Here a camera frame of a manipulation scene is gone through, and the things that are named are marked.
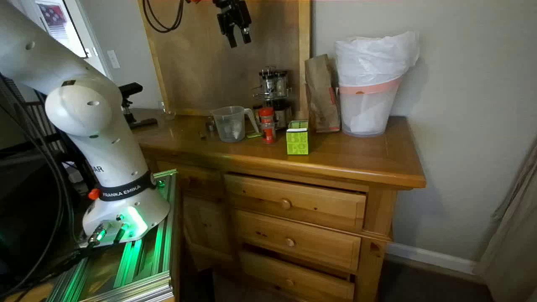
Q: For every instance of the black camera on stand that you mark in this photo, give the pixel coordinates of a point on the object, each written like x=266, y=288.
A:
x=130, y=95

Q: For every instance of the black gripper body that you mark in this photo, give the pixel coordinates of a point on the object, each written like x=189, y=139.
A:
x=233, y=11

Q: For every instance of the translucent trash bin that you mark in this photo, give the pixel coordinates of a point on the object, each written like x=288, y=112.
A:
x=367, y=112

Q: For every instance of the white plastic bin liner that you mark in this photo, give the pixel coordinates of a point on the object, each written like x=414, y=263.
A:
x=374, y=60

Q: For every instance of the wooden dresser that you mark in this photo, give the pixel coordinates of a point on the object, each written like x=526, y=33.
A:
x=358, y=152

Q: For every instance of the black metal rack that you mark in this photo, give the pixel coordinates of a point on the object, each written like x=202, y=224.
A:
x=36, y=120

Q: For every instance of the large wooden drawer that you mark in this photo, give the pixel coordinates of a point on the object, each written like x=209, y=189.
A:
x=313, y=202

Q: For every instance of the red spice container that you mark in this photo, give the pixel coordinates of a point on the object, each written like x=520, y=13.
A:
x=268, y=125

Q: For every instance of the brown paper bag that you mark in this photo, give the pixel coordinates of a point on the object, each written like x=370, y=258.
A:
x=323, y=98

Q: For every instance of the wooden back board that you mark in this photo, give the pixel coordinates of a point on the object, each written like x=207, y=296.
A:
x=191, y=68

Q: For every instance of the small wooden drawer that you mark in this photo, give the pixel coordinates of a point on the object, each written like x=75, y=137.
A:
x=313, y=280

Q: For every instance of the green tea bag packet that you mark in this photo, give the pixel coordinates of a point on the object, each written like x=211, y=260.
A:
x=256, y=135

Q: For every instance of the clear plastic measuring jug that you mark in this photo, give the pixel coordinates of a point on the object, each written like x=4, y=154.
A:
x=229, y=125

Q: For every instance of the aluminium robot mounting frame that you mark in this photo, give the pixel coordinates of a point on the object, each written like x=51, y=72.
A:
x=140, y=263

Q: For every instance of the green tea box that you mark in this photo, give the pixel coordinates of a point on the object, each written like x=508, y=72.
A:
x=298, y=140

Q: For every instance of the white light switch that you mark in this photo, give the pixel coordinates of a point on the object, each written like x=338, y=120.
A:
x=113, y=60

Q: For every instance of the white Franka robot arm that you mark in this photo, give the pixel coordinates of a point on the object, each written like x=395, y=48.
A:
x=110, y=154

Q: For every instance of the white framed wall picture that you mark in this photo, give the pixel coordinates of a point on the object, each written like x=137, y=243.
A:
x=56, y=20

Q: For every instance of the medium wooden drawer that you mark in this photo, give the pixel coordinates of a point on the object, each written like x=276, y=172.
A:
x=320, y=243

